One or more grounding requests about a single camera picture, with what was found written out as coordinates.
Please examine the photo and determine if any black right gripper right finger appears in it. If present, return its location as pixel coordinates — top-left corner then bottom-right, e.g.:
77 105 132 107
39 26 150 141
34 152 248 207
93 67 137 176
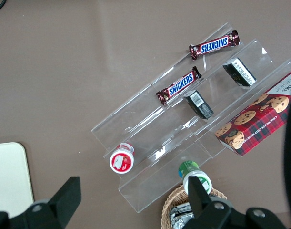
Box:
183 176 287 229

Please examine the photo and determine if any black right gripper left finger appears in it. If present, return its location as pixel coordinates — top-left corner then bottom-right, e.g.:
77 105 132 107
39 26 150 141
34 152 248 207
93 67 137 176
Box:
0 176 82 229

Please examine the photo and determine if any woven wicker basket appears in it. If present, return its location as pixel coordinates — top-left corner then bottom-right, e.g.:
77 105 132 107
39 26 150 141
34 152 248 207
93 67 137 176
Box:
161 185 228 229

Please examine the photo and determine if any white plastic tray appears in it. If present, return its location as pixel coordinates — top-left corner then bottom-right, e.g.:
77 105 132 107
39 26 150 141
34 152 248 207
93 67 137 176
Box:
0 142 34 219

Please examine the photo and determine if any silver foil wrapped item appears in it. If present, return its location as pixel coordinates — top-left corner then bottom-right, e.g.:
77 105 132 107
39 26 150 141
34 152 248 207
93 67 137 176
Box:
169 202 195 229

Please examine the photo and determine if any green lid yogurt cup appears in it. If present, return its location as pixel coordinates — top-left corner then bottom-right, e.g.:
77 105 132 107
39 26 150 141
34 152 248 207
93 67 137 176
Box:
178 160 212 196

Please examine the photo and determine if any red lid yogurt cup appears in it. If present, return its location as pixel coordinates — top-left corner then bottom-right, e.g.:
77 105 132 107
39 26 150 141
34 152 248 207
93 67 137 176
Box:
109 142 135 174

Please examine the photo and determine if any clear acrylic stepped display stand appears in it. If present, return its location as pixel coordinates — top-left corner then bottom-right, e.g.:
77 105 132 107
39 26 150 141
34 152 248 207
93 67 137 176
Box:
90 22 291 214

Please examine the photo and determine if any small black box with barcode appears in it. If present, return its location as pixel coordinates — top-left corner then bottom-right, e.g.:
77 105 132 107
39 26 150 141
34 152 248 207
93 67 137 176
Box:
183 90 214 120

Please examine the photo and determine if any red tartan cookie box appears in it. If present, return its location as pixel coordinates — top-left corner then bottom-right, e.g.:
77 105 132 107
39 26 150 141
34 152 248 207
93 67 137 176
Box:
214 69 291 157

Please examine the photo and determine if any Snickers chocolate bar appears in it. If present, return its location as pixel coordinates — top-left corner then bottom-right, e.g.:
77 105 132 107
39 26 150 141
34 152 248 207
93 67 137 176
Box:
155 66 202 106
189 30 240 61

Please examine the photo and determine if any small black box white label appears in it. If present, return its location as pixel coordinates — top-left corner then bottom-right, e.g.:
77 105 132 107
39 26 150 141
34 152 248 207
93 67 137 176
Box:
222 58 257 88

